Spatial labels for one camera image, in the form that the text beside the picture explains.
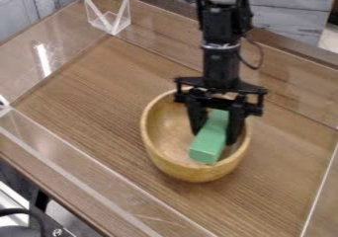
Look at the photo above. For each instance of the black table leg frame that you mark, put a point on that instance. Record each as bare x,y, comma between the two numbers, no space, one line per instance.
37,207

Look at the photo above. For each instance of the green rectangular block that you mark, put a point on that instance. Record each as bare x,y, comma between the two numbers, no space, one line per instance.
209,140

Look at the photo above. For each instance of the brown wooden bowl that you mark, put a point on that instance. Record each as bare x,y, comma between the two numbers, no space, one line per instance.
167,140

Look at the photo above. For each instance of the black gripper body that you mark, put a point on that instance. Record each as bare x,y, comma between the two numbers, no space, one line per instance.
220,79

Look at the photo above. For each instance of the clear acrylic corner bracket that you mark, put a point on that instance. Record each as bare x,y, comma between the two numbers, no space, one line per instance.
109,22

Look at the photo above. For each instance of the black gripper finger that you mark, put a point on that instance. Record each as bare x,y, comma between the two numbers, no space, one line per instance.
235,124
196,116

